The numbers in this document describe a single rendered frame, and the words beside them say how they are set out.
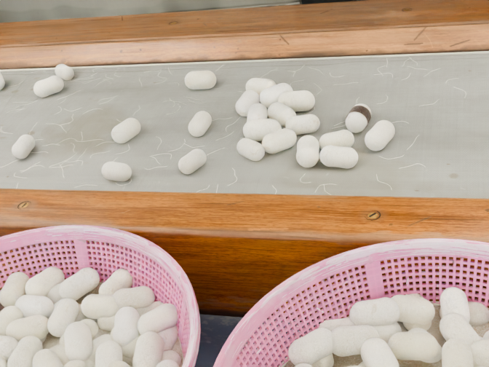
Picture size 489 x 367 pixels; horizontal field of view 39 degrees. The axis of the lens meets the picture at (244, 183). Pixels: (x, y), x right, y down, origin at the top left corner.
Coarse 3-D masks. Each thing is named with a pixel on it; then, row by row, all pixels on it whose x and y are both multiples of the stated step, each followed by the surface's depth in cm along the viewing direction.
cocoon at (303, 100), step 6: (300, 90) 71; (306, 90) 71; (282, 96) 71; (288, 96) 70; (294, 96) 70; (300, 96) 70; (306, 96) 70; (312, 96) 70; (282, 102) 71; (288, 102) 70; (294, 102) 70; (300, 102) 70; (306, 102) 70; (312, 102) 70; (294, 108) 71; (300, 108) 70; (306, 108) 70
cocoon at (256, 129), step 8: (256, 120) 67; (264, 120) 67; (272, 120) 67; (248, 128) 67; (256, 128) 67; (264, 128) 66; (272, 128) 66; (280, 128) 67; (248, 136) 67; (256, 136) 67; (264, 136) 67
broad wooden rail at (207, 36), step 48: (384, 0) 86; (432, 0) 84; (480, 0) 82; (0, 48) 95; (48, 48) 93; (96, 48) 90; (144, 48) 88; (192, 48) 86; (240, 48) 85; (288, 48) 83; (336, 48) 81; (384, 48) 79; (432, 48) 78; (480, 48) 76
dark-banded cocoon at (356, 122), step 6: (354, 114) 65; (360, 114) 65; (348, 120) 65; (354, 120) 65; (360, 120) 65; (366, 120) 66; (348, 126) 66; (354, 126) 65; (360, 126) 65; (354, 132) 66
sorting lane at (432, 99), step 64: (192, 64) 86; (256, 64) 83; (320, 64) 80; (384, 64) 77; (448, 64) 75; (0, 128) 80; (64, 128) 77; (320, 128) 68; (448, 128) 64; (256, 192) 61; (320, 192) 59; (384, 192) 58; (448, 192) 57
